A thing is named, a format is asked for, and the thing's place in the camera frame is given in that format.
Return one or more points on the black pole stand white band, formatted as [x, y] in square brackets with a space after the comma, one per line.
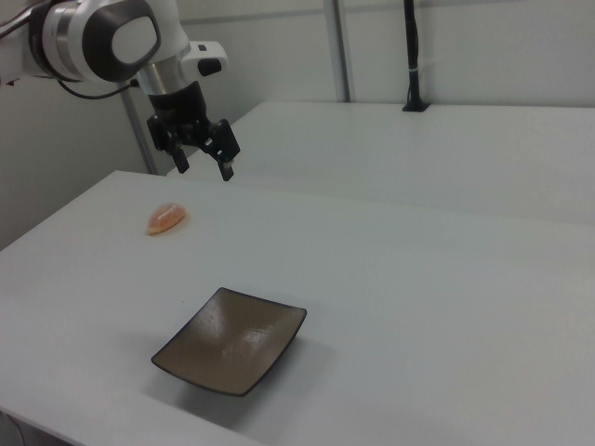
[413, 46]

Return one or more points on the orange bread roll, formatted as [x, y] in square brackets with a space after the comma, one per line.
[167, 219]

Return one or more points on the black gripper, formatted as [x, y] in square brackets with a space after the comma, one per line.
[179, 104]

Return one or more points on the wide grey partition post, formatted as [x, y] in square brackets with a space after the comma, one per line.
[341, 56]

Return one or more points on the square brown ceramic plate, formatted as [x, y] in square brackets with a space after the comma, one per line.
[228, 339]

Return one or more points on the narrow grey partition post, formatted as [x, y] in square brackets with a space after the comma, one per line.
[139, 135]

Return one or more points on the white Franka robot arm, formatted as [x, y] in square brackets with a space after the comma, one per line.
[135, 42]

